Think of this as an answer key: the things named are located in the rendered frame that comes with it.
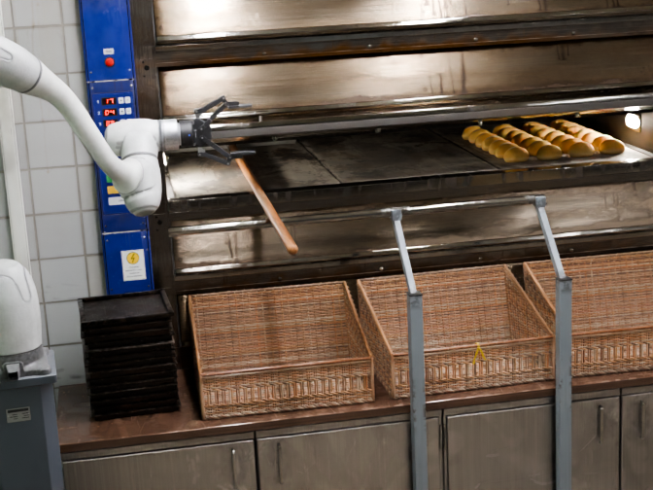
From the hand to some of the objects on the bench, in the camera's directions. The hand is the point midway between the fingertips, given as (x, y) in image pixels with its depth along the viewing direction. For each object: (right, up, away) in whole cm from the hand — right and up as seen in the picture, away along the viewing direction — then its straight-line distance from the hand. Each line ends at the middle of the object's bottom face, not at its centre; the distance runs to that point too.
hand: (249, 128), depth 354 cm
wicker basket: (+7, -80, +51) cm, 96 cm away
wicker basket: (+66, -75, +62) cm, 117 cm away
